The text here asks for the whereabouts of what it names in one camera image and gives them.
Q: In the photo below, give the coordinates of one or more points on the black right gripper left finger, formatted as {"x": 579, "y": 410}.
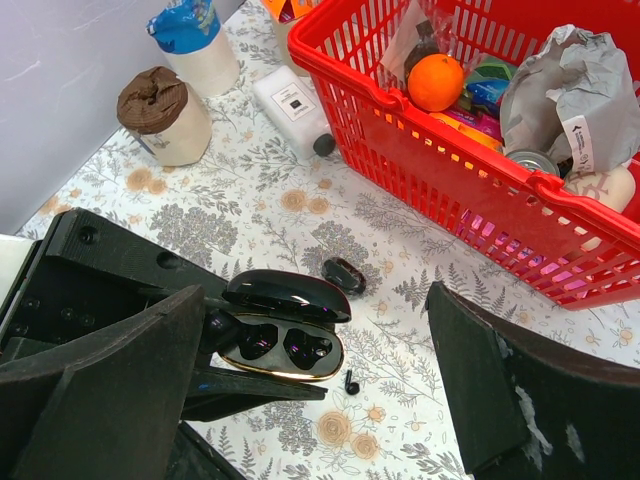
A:
{"x": 104, "y": 406}

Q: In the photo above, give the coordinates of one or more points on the floral table mat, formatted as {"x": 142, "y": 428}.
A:
{"x": 250, "y": 203}

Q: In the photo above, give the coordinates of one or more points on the red plastic shopping basket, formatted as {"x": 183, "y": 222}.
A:
{"x": 441, "y": 173}

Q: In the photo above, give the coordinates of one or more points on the glossy black gold-trim case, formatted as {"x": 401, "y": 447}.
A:
{"x": 277, "y": 323}

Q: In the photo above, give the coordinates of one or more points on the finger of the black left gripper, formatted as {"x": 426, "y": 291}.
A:
{"x": 99, "y": 245}
{"x": 215, "y": 393}

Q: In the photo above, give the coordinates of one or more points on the grey crumpled paper bag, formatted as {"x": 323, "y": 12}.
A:
{"x": 574, "y": 99}

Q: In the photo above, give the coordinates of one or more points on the orange pink snack box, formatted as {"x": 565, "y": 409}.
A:
{"x": 285, "y": 11}

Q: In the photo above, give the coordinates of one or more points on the taped black charging case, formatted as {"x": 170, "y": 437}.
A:
{"x": 343, "y": 275}

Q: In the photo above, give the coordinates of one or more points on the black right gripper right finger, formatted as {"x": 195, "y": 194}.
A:
{"x": 526, "y": 407}

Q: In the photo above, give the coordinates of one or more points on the orange fruit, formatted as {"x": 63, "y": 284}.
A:
{"x": 436, "y": 82}

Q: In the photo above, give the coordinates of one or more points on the pink package in basket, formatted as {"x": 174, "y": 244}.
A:
{"x": 510, "y": 253}

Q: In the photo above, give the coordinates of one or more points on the brown lid white jar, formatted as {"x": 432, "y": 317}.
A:
{"x": 165, "y": 116}

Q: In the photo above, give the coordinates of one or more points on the black earbud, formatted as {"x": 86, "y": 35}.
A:
{"x": 351, "y": 386}

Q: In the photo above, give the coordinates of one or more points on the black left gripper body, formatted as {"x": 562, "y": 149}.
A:
{"x": 56, "y": 302}

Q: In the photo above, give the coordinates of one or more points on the white lying bottle black cap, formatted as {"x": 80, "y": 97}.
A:
{"x": 297, "y": 113}

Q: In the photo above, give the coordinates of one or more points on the blue lid plastic bottle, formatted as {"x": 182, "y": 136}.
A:
{"x": 196, "y": 46}

